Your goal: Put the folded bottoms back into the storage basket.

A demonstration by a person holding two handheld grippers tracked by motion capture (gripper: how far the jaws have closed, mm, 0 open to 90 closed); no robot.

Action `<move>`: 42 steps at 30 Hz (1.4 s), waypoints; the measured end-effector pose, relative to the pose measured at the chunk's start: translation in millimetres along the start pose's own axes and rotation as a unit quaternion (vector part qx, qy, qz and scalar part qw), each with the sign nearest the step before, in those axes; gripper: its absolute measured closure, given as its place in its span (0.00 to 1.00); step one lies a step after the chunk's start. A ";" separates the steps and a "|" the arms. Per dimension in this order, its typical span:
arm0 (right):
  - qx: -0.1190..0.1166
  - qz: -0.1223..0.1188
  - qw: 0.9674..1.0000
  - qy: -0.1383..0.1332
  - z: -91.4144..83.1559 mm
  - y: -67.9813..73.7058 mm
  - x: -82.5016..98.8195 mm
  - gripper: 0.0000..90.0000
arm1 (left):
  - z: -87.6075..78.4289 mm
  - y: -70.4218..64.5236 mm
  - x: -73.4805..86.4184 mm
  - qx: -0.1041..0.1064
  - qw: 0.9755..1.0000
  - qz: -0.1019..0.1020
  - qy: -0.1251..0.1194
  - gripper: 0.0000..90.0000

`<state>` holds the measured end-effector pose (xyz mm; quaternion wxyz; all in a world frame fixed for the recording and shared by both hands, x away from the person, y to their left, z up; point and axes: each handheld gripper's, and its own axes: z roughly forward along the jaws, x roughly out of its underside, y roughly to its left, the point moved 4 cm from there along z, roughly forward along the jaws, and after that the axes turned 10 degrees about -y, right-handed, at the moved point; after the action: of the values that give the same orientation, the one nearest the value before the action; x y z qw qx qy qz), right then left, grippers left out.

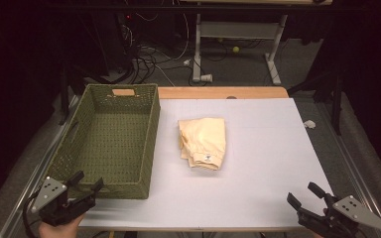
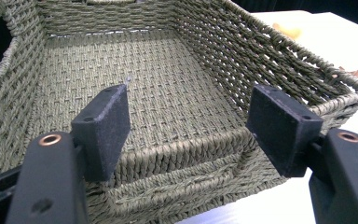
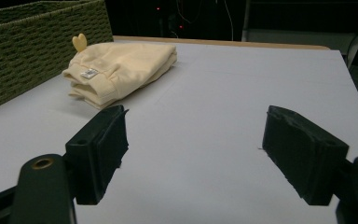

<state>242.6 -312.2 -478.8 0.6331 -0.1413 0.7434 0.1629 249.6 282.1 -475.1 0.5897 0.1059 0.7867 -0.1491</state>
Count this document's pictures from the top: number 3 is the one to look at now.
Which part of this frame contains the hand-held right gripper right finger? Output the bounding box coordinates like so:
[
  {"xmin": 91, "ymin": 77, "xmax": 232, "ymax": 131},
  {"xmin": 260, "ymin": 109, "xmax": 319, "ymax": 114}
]
[{"xmin": 261, "ymin": 105, "xmax": 350, "ymax": 207}]

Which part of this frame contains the green woven basket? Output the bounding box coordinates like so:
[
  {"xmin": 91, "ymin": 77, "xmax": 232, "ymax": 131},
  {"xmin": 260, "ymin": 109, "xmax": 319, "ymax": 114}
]
[{"xmin": 0, "ymin": 0, "xmax": 115, "ymax": 116}]

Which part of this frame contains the thin white cable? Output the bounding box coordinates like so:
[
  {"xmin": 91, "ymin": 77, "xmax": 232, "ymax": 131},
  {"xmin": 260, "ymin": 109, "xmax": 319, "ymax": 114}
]
[{"xmin": 223, "ymin": 0, "xmax": 234, "ymax": 42}]

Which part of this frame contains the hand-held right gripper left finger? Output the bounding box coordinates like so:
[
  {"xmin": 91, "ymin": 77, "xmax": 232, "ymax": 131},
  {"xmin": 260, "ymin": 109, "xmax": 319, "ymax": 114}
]
[{"xmin": 64, "ymin": 105, "xmax": 130, "ymax": 206}]

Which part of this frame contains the grey metal stand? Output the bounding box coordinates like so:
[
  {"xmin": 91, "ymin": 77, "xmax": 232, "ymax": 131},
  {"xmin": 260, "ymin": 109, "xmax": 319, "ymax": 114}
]
[{"xmin": 241, "ymin": 0, "xmax": 358, "ymax": 70}]

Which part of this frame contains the cream garment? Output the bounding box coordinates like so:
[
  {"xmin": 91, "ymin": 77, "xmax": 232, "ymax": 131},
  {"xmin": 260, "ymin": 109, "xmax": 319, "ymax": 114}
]
[{"xmin": 62, "ymin": 33, "xmax": 178, "ymax": 110}]

